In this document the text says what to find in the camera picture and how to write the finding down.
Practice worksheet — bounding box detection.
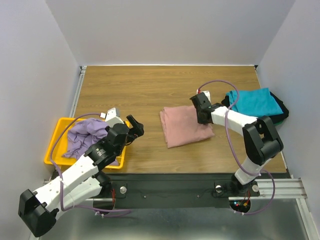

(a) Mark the pink graphic t-shirt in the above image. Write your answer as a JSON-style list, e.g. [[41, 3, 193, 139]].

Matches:
[[159, 106, 215, 149]]

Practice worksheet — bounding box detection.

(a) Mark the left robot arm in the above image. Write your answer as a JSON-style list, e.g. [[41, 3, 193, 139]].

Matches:
[[18, 115, 145, 238]]

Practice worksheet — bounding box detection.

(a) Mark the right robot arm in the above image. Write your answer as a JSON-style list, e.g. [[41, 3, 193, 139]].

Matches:
[[190, 92, 284, 195]]

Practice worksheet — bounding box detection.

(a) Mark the black folded t-shirt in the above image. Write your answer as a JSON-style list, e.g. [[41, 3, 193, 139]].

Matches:
[[221, 88, 289, 125]]

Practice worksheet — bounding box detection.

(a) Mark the lavender t-shirt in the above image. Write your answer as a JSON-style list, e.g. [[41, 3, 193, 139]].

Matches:
[[62, 118, 108, 160]]

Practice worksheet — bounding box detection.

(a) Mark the teal folded t-shirt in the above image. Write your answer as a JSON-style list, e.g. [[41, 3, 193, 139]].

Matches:
[[231, 88, 283, 117]]

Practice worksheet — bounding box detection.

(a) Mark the yellow plastic tray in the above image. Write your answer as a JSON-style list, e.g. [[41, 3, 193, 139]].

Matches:
[[43, 117, 131, 170]]

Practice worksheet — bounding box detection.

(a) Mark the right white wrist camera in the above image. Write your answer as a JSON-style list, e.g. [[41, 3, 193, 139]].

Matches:
[[197, 89, 211, 102]]

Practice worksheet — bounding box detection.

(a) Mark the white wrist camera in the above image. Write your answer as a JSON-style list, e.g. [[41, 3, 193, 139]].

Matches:
[[197, 89, 211, 102], [99, 107, 124, 128]]

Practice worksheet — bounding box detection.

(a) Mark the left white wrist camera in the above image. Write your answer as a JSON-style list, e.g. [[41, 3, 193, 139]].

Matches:
[[99, 107, 124, 128]]

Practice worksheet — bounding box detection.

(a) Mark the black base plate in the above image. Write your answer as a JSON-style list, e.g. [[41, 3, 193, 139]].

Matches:
[[51, 172, 288, 210]]

